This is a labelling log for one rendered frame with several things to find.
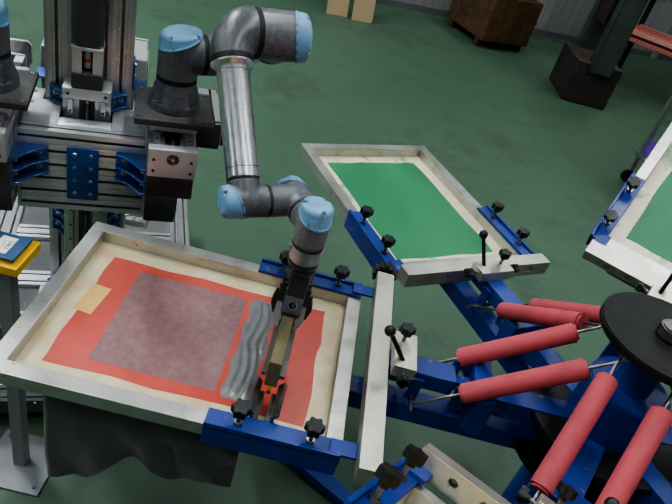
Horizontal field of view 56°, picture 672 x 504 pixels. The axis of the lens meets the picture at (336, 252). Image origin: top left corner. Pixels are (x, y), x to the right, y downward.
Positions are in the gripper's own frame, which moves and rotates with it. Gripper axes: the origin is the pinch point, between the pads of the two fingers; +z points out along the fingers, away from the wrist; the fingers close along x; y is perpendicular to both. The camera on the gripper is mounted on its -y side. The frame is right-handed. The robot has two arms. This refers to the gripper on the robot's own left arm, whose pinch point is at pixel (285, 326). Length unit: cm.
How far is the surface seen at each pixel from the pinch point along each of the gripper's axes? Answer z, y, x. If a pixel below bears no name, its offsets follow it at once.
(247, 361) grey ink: 8.6, -6.3, 6.8
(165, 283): 9.5, 14.6, 34.5
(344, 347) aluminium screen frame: 5.9, 4.3, -16.1
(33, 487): 104, 3, 68
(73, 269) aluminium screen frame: 6, 7, 56
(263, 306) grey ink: 9.1, 15.3, 7.2
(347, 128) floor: 107, 355, -8
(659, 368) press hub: -27, -13, -79
